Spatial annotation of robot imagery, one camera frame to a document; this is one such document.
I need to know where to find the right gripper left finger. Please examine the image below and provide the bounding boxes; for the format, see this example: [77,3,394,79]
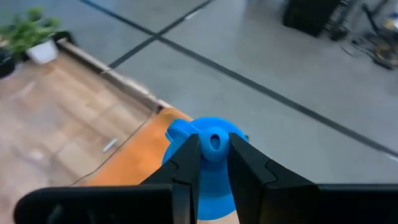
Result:
[14,133,201,224]

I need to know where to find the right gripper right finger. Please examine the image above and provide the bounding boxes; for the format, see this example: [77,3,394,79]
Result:
[228,133,398,224]

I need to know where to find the blue water bottle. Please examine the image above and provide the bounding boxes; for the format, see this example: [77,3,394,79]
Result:
[161,116,249,221]

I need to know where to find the orange plastic bin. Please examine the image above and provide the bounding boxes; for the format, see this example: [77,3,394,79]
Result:
[88,107,193,187]

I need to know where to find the clear plastic bin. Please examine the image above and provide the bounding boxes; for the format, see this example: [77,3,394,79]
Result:
[9,62,159,187]

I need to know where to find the black equipment box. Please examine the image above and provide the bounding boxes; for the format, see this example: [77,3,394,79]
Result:
[282,0,343,37]

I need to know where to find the green plant in white pot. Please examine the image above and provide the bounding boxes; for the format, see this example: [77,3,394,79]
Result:
[0,6,63,65]

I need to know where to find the black tripod stand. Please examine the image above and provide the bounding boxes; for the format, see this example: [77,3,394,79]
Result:
[360,0,393,35]

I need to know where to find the tangled floor cables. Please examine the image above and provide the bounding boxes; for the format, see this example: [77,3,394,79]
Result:
[340,29,398,71]

